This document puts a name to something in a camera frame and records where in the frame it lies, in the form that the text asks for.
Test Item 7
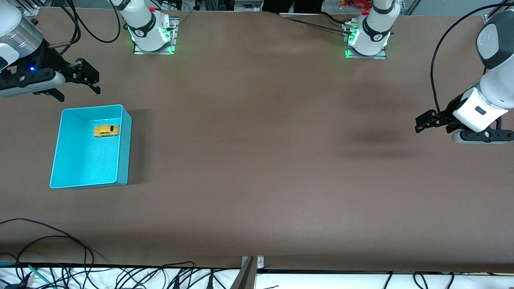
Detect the silver metal bracket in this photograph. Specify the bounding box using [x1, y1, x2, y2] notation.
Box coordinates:
[241, 256, 265, 270]

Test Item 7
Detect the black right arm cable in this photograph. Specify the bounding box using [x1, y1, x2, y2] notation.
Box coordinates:
[50, 0, 121, 55]

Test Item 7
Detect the teal cable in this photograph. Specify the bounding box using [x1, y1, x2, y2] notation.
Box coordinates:
[0, 261, 59, 289]

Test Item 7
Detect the thin grey base cable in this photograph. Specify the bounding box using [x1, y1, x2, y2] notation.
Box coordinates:
[163, 11, 192, 33]

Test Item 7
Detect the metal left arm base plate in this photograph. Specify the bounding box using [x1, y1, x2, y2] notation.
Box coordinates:
[345, 22, 388, 60]

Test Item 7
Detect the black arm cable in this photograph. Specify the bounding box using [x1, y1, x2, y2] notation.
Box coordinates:
[50, 0, 121, 55]
[430, 3, 514, 121]

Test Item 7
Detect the black looped cable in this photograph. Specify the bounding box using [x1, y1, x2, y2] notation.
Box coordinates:
[0, 218, 96, 281]

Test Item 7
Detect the yellow beetle toy car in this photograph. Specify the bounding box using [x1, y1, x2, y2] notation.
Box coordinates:
[94, 124, 120, 138]

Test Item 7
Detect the short black table cable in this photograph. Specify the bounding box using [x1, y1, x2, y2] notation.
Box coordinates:
[319, 11, 354, 25]

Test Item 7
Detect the brown table cover mat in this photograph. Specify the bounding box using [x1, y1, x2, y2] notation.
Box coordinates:
[0, 7, 514, 273]

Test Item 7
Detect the turquoise plastic bin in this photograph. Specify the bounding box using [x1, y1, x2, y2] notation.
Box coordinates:
[49, 104, 133, 189]

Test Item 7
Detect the long black table cable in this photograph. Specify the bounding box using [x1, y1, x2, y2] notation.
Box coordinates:
[286, 18, 354, 35]

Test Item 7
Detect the grey metal bar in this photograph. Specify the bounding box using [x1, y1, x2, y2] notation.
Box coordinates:
[230, 257, 257, 289]

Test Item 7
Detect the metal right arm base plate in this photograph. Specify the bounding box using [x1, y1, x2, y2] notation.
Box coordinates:
[133, 17, 177, 55]

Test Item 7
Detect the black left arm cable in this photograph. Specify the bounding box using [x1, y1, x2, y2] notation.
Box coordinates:
[430, 3, 514, 121]

